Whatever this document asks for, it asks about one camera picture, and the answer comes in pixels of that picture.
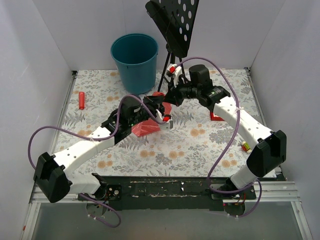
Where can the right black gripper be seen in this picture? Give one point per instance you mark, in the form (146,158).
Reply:
(176,92)

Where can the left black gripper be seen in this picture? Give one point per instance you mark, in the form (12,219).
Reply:
(154,105)

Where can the red plastic trash bag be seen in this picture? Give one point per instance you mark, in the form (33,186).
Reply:
(150,126)

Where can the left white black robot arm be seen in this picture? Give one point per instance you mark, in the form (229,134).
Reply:
(54,173)

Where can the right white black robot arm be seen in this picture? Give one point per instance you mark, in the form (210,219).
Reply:
(268,148)

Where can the teal plastic trash bin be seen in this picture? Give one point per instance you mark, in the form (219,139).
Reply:
(135,56)

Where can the red toy calculator block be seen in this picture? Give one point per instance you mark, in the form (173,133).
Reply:
(214,117)

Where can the floral patterned table mat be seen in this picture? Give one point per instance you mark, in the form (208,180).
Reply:
(193,147)

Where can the black perforated music stand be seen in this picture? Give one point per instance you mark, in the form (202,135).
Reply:
(175,20)

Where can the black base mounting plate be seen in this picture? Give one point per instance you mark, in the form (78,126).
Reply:
(160,193)

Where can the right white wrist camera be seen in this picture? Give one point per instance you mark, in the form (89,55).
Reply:
(174,71)

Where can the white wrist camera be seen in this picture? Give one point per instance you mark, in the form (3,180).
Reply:
(174,71)
(164,121)

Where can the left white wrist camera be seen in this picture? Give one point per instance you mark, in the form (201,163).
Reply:
(164,121)

